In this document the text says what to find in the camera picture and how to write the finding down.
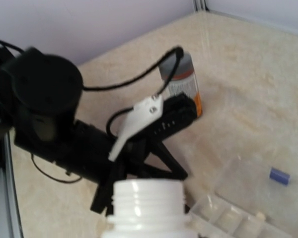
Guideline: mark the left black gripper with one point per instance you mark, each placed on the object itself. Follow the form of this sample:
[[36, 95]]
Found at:
[[128, 163]]

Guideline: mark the small white pill bottle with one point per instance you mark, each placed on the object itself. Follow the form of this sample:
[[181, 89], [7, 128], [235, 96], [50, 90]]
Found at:
[[149, 208]]

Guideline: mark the clear plastic pill organizer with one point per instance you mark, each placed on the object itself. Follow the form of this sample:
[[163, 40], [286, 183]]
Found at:
[[242, 188]]

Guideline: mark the orange pill bottle grey cap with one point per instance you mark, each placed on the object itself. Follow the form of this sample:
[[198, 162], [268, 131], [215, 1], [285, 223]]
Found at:
[[185, 81]]

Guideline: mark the beige pill in lid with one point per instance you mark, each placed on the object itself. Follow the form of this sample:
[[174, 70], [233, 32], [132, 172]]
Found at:
[[260, 216]]

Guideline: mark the left aluminium frame post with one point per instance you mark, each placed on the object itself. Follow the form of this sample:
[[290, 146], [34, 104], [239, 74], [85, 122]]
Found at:
[[200, 5]]

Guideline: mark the front aluminium rail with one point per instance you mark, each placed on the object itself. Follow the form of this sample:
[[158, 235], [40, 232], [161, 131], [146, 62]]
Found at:
[[10, 222]]

